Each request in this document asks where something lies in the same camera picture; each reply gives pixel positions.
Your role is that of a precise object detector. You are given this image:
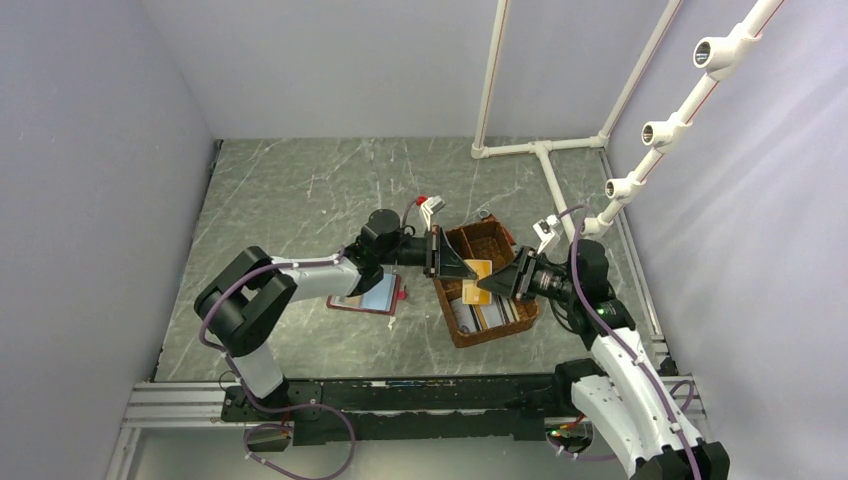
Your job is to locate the brown woven basket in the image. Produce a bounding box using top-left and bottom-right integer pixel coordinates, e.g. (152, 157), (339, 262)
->
(434, 215), (539, 348)

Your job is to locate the orange credit card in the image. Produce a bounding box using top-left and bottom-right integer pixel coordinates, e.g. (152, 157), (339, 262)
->
(461, 259), (493, 306)

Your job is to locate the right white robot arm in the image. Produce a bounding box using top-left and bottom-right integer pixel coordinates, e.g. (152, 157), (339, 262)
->
(477, 239), (731, 479)

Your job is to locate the white pvc pipe frame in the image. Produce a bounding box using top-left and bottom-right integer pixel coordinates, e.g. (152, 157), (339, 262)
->
(470, 0), (786, 241)

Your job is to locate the red leather card holder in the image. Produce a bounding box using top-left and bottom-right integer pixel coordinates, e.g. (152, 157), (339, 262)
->
(326, 273), (402, 316)

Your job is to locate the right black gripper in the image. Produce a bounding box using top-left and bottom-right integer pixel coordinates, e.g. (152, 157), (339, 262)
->
(477, 245), (580, 304)

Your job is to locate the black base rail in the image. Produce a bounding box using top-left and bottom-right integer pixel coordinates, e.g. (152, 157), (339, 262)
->
(221, 373), (579, 446)

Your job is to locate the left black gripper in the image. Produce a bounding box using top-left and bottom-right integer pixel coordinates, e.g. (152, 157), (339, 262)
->
(379, 225), (476, 280)

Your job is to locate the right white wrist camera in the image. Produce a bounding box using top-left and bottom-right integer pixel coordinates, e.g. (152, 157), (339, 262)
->
(533, 215), (561, 254)

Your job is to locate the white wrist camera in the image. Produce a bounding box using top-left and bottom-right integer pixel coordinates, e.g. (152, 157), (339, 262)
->
(533, 215), (561, 254)
(416, 195), (446, 229)

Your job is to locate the white card stack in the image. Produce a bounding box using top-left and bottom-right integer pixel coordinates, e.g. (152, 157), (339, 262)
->
(450, 296), (519, 334)

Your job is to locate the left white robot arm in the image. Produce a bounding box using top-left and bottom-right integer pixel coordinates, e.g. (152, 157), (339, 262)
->
(194, 209), (477, 420)

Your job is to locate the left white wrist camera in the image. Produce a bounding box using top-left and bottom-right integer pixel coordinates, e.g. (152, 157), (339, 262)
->
(416, 195), (446, 229)

